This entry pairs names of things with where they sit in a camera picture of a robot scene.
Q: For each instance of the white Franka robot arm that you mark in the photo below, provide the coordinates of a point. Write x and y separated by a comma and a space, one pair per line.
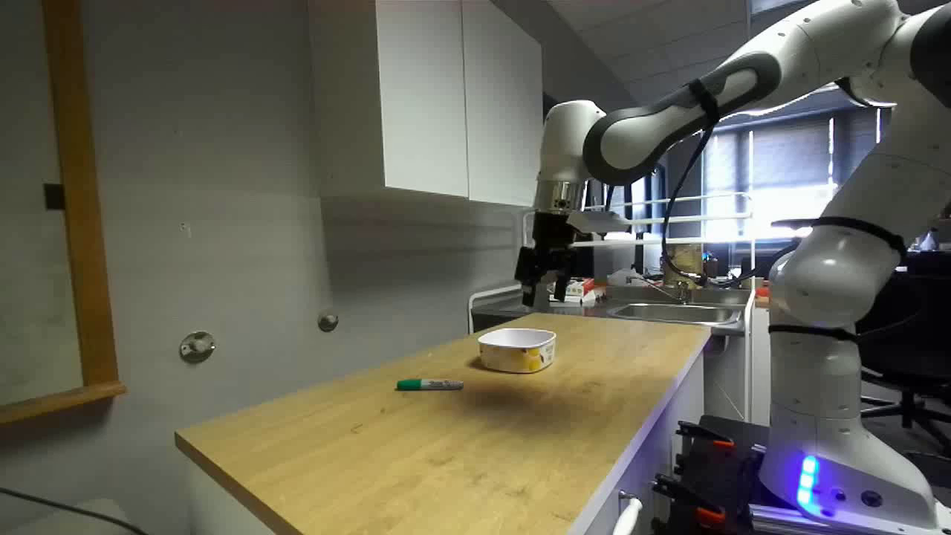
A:
820, 285

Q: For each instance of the white wall cabinet door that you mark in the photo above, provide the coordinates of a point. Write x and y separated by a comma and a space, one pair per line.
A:
419, 94
502, 107

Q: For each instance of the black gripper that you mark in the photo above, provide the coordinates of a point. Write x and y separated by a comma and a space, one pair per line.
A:
554, 253

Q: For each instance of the black office chair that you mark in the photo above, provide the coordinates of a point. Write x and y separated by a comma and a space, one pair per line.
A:
909, 337

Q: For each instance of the whiteboard with wooden frame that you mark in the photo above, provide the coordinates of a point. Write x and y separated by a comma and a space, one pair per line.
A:
79, 217

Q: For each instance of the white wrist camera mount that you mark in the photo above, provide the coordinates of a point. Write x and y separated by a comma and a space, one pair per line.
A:
597, 221

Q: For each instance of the round metal wall knob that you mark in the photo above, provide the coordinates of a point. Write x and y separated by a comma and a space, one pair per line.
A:
327, 322
196, 346

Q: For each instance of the white bowl with yellow print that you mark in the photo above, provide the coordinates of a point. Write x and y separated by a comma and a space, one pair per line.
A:
518, 349

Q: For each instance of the black clip on whiteboard frame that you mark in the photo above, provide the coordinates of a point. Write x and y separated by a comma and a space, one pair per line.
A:
53, 198

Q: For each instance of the brown jar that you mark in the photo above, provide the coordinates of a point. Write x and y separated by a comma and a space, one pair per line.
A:
683, 269

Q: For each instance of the white counter base cabinet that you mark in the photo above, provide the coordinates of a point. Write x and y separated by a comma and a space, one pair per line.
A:
654, 434

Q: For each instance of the green marker pen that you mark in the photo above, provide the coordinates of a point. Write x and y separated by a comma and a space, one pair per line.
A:
425, 385

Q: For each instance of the stainless steel sink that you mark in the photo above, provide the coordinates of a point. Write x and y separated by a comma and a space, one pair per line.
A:
668, 309

